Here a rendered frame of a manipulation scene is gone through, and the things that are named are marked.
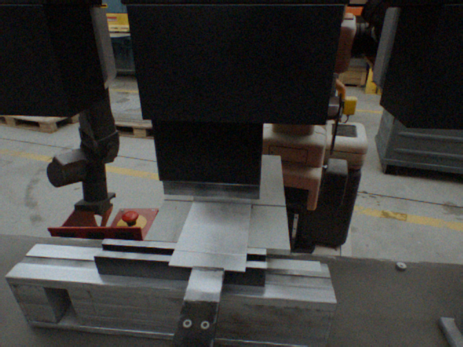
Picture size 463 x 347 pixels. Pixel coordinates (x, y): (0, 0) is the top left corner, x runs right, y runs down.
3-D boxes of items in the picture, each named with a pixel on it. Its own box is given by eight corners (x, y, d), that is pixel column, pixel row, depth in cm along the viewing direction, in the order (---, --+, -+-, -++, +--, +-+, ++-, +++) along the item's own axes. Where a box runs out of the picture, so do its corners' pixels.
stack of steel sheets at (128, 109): (204, 109, 375) (204, 100, 369) (185, 127, 321) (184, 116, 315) (130, 104, 396) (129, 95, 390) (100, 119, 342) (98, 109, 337)
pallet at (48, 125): (100, 113, 410) (98, 102, 403) (50, 133, 344) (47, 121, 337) (33, 104, 445) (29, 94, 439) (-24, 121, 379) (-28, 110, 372)
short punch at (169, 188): (259, 194, 32) (264, 105, 28) (259, 204, 30) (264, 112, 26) (167, 189, 33) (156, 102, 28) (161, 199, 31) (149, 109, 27)
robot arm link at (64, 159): (121, 144, 71) (97, 125, 73) (77, 150, 61) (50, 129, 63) (108, 184, 76) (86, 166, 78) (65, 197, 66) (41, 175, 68)
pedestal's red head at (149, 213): (163, 242, 88) (156, 188, 79) (151, 286, 74) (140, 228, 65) (94, 242, 88) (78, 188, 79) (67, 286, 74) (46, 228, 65)
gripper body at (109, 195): (73, 212, 72) (69, 182, 70) (92, 198, 82) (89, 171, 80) (101, 212, 72) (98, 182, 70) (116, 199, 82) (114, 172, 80)
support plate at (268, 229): (280, 160, 60) (280, 155, 59) (289, 255, 37) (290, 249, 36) (189, 156, 61) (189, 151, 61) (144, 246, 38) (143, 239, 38)
